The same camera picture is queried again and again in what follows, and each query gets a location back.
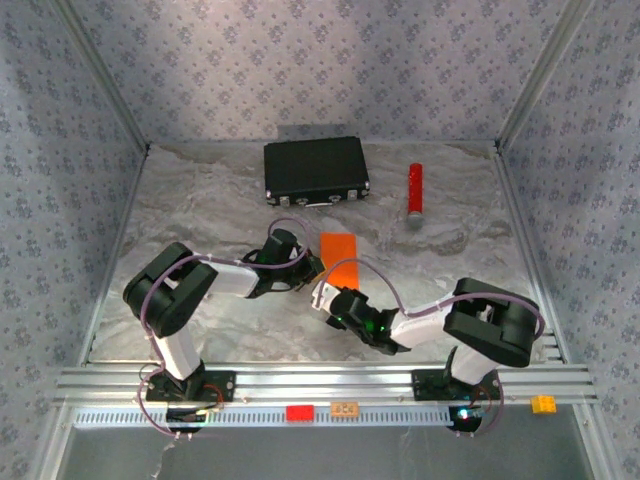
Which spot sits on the aluminium frame post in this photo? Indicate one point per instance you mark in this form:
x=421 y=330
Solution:
x=541 y=75

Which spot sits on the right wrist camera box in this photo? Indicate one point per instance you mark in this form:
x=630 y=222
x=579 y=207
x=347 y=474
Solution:
x=322 y=300

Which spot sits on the black hard case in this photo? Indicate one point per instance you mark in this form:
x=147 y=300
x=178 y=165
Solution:
x=315 y=165

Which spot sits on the red tube with silver cap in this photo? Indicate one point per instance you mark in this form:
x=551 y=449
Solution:
x=415 y=185

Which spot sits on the aluminium side rail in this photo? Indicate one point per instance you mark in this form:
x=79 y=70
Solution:
x=515 y=200
x=117 y=250

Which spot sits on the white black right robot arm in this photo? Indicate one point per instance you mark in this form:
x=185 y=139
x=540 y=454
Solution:
x=420 y=327

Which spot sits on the red toy brick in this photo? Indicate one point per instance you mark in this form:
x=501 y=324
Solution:
x=300 y=413

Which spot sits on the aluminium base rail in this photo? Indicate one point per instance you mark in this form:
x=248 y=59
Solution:
x=325 y=380

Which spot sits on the black controller board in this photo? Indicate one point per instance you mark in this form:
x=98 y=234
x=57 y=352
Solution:
x=186 y=417
x=465 y=417

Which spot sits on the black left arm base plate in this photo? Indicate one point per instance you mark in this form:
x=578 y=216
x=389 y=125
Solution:
x=225 y=386

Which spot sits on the orange paper sheet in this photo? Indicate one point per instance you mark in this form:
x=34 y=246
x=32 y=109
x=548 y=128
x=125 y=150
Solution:
x=340 y=247

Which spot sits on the orange number tag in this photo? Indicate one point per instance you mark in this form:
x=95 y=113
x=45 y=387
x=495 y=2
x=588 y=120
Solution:
x=344 y=409

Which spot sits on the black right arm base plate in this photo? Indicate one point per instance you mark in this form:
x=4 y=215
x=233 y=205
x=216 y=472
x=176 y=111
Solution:
x=425 y=385

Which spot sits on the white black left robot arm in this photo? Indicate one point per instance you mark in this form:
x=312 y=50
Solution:
x=175 y=350

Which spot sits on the yellow toy brick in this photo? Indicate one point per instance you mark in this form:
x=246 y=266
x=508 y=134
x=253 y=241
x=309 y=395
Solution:
x=544 y=404

